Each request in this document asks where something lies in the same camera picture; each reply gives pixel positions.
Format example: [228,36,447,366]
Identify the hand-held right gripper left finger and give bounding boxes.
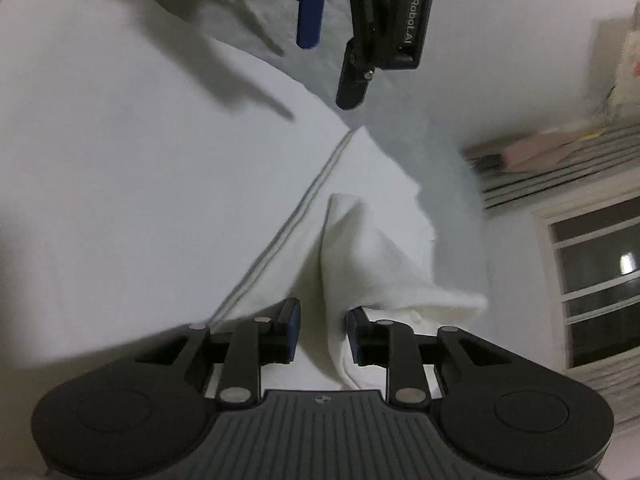
[135,297,302,407]

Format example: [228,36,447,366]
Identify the pink hanging garment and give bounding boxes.
[501,131,587,170]

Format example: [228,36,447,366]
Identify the white long-sleeve sweater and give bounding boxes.
[0,0,490,396]

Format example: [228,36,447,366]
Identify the window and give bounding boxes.
[532,195,640,372]

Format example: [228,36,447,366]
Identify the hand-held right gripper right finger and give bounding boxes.
[345,307,511,407]

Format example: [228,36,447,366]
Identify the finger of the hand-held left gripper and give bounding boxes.
[336,35,375,111]
[295,0,327,51]

